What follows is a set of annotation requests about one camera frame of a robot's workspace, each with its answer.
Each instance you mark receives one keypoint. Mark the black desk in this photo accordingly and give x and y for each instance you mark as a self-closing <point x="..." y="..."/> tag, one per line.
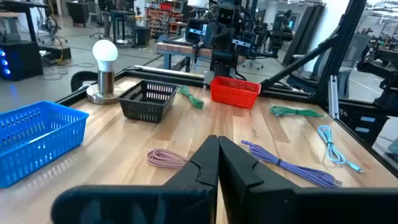
<point x="31" y="18"/>

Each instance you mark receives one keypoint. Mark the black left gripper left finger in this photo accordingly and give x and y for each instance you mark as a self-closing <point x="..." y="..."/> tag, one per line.
<point x="186" y="202"/>

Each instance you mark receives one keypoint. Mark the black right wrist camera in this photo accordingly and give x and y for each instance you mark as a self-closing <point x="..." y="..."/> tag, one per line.
<point x="225" y="15"/>

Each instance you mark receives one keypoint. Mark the black computer tower blue lights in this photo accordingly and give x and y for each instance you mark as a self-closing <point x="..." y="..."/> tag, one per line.
<point x="21" y="62"/>

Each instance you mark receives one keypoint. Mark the black background robot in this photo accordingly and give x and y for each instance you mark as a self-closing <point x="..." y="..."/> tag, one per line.
<point x="388" y="90"/>

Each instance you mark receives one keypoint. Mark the workbench with blue-grey legs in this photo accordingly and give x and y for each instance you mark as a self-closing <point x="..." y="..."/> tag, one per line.
<point x="177" y="49"/>

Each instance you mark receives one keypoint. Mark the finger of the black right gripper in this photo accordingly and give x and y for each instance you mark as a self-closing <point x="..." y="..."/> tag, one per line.
<point x="227" y="41"/>
<point x="215" y="38"/>

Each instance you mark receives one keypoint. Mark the black control box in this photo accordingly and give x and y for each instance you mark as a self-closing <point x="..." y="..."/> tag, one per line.
<point x="373" y="130"/>

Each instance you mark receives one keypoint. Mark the black aluminium table frame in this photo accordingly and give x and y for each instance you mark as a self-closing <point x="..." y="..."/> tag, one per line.
<point x="342" y="46"/>

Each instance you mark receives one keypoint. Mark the blue plastic basket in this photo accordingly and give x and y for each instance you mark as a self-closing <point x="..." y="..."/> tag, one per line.
<point x="37" y="140"/>

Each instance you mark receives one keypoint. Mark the silver frame bracket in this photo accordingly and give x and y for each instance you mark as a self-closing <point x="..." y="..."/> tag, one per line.
<point x="333" y="99"/>

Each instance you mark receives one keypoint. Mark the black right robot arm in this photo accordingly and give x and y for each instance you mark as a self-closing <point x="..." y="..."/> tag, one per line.
<point x="222" y="63"/>

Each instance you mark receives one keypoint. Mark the black plastic basket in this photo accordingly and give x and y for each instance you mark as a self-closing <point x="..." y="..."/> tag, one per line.
<point x="140" y="109"/>

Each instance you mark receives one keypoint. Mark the red plastic basket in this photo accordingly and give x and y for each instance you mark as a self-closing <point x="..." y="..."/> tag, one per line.
<point x="233" y="96"/>

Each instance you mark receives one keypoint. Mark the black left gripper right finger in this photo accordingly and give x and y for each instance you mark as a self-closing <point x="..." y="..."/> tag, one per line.
<point x="255" y="202"/>

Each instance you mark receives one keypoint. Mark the black table clamp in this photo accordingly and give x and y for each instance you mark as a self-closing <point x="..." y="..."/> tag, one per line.
<point x="77" y="79"/>

